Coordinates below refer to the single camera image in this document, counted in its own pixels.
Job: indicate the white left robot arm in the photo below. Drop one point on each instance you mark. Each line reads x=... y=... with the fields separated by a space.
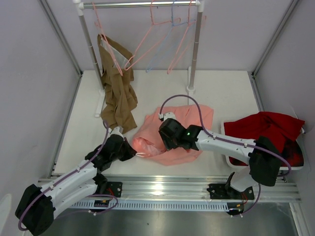
x=41 y=205

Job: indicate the blue wire hanger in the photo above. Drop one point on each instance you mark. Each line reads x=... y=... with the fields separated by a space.
x=174 y=23

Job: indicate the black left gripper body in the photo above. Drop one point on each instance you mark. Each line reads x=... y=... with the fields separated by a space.
x=124 y=152

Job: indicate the pink wire hanger right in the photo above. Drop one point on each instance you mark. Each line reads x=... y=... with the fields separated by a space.
x=190 y=23

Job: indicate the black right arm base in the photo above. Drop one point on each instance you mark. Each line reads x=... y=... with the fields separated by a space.
x=223 y=191

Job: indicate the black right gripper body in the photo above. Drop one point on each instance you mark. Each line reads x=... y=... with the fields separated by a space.
x=163 y=135

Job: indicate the white perforated basket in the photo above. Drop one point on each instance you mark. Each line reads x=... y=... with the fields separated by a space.
x=295 y=157

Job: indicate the white slotted cable duct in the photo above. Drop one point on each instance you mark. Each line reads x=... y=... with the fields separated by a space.
x=151 y=205

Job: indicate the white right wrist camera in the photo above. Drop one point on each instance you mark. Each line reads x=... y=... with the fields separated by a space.
x=163 y=117

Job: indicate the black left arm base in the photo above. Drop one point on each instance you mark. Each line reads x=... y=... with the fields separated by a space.
x=108 y=187

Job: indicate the pink skirt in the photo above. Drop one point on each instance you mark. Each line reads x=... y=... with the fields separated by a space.
x=148 y=142

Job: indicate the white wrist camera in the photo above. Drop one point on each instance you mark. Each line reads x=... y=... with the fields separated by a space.
x=117 y=131
x=163 y=117

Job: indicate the pink wire hanger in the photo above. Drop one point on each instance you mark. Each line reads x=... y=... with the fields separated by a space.
x=190 y=23
x=139 y=52

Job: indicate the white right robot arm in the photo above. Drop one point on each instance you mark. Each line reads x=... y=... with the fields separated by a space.
x=261 y=157

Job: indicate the red garment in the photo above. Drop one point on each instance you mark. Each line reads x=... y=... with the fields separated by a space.
x=270 y=127

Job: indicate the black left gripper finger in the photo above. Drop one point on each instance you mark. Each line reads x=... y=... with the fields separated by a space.
x=128 y=156
x=129 y=148

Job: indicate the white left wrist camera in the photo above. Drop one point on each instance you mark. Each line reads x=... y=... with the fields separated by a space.
x=117 y=131

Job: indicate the pink hanger holding tan skirt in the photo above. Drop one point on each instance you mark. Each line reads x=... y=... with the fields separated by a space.
x=103 y=36

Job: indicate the aluminium mounting rail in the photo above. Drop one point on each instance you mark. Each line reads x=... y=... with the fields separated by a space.
x=179 y=188

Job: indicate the tan brown skirt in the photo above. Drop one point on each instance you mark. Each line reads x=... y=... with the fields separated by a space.
x=120 y=97

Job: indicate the white garment rack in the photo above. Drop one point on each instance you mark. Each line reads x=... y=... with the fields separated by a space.
x=81 y=6

